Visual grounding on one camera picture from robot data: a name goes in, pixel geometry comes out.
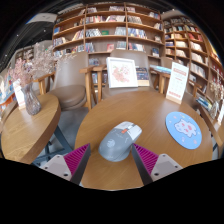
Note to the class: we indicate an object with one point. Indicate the grey computer mouse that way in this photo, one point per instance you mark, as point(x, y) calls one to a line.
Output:
point(116, 143)

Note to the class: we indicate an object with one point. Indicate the glass vase with pink flowers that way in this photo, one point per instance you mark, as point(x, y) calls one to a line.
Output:
point(30, 103)

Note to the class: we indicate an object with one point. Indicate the round blue mouse pad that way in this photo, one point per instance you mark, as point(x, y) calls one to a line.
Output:
point(183, 130)

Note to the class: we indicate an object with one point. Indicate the wide wooden bookshelf unit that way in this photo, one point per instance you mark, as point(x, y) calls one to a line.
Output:
point(100, 23)

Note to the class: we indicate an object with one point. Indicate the beige wooden-armed armchair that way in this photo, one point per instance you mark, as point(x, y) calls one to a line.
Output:
point(143, 61)
point(70, 76)
point(166, 61)

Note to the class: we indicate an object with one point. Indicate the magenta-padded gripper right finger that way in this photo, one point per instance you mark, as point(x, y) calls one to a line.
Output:
point(146, 160)

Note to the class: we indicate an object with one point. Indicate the white framed flower picture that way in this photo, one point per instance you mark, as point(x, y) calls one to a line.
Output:
point(122, 72)

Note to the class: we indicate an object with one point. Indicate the colourful display stand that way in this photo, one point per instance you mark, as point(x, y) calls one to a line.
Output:
point(5, 91)

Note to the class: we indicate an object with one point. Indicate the small white sign card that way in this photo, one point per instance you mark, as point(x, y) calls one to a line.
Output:
point(221, 113)
point(19, 96)

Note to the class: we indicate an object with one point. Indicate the curved wooden bookshelf unit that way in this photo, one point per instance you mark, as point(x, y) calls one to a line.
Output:
point(193, 50)

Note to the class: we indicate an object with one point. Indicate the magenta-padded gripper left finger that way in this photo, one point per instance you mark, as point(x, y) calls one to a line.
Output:
point(76, 160)

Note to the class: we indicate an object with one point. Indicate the large white sign card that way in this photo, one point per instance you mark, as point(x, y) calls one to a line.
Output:
point(177, 82)

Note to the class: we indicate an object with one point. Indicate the white hanging ceiling panel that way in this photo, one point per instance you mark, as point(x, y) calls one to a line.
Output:
point(41, 18)

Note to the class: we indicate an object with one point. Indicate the stack of books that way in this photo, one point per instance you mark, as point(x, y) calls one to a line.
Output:
point(204, 103)

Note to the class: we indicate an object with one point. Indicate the blue flat book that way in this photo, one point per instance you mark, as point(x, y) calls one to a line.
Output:
point(160, 69)

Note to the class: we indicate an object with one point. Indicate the dark-covered standing book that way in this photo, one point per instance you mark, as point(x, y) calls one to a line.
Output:
point(142, 76)

